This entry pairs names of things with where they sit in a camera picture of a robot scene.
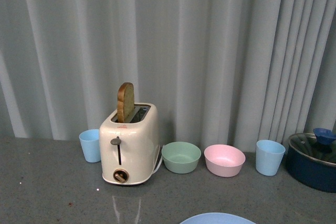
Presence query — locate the light blue plate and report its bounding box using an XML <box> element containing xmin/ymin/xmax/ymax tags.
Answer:
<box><xmin>181</xmin><ymin>212</ymin><xmax>254</xmax><ymax>224</ymax></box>

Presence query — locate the toast slice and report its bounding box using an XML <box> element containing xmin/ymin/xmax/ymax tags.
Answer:
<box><xmin>117</xmin><ymin>82</ymin><xmax>134</xmax><ymax>123</ymax></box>

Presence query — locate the green bowl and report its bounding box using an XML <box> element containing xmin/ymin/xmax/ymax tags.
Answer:
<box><xmin>161</xmin><ymin>142</ymin><xmax>202</xmax><ymax>174</ymax></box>

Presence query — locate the cream toaster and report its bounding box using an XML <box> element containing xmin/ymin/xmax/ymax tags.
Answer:
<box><xmin>99</xmin><ymin>103</ymin><xmax>160</xmax><ymax>185</ymax></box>

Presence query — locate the grey curtain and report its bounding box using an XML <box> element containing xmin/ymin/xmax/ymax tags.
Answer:
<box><xmin>1</xmin><ymin>0</ymin><xmax>335</xmax><ymax>152</ymax></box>

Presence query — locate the pink bowl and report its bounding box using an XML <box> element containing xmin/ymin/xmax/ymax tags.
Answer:
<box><xmin>204</xmin><ymin>144</ymin><xmax>246</xmax><ymax>177</ymax></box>

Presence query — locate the light blue cup left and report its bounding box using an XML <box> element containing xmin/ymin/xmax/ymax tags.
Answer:
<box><xmin>79</xmin><ymin>129</ymin><xmax>101</xmax><ymax>163</ymax></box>

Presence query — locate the light blue cup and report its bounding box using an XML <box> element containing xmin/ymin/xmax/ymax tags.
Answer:
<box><xmin>256</xmin><ymin>140</ymin><xmax>286</xmax><ymax>176</ymax></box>
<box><xmin>79</xmin><ymin>129</ymin><xmax>101</xmax><ymax>163</ymax></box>

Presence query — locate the light blue cup right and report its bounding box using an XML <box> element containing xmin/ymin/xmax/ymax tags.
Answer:
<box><xmin>256</xmin><ymin>140</ymin><xmax>286</xmax><ymax>176</ymax></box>

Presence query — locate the glass pot lid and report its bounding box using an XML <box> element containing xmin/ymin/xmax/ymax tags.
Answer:
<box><xmin>288</xmin><ymin>128</ymin><xmax>335</xmax><ymax>167</ymax></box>

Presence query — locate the dark blue pot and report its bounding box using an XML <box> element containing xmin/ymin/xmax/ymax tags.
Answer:
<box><xmin>285</xmin><ymin>147</ymin><xmax>335</xmax><ymax>193</ymax></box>

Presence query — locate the white toaster cord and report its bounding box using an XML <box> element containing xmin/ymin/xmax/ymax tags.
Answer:
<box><xmin>152</xmin><ymin>144</ymin><xmax>165</xmax><ymax>175</ymax></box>

